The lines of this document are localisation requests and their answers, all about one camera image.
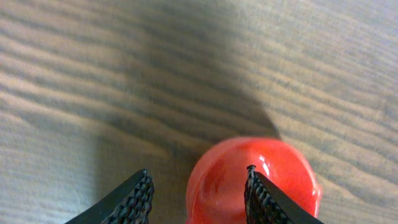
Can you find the red plastic measuring scoop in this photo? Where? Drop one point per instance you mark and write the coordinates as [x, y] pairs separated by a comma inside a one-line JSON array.
[[215, 190]]

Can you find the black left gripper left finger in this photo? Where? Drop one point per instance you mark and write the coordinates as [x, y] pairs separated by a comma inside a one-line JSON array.
[[129, 203]]

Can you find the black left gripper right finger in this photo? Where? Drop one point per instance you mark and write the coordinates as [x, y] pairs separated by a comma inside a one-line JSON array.
[[265, 203]]

